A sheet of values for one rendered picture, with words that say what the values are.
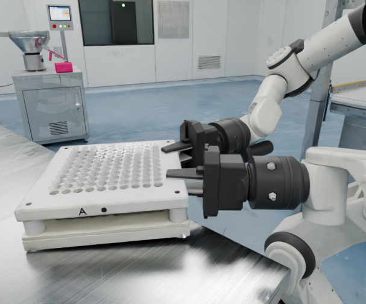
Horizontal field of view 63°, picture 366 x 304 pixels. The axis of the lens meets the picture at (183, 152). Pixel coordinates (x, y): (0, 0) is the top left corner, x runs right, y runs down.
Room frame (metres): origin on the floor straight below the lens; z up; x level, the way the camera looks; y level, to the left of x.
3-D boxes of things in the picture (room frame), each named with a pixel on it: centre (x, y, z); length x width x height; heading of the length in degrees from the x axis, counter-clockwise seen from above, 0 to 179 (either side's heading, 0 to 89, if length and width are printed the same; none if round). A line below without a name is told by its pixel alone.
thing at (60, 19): (3.37, 1.27, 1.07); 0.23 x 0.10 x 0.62; 115
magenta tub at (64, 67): (3.04, 1.18, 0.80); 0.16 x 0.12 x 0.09; 115
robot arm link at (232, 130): (0.61, -0.06, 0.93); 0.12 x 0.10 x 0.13; 128
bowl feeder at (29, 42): (3.18, 1.46, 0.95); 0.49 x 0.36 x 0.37; 115
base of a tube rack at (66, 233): (0.48, 0.12, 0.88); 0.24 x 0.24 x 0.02; 6
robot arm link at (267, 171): (0.43, -0.09, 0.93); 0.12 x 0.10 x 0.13; 88
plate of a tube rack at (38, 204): (0.48, 0.13, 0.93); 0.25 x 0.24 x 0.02; 6
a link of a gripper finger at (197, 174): (0.44, 0.00, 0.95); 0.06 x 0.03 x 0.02; 88
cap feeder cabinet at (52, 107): (3.15, 1.40, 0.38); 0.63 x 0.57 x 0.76; 115
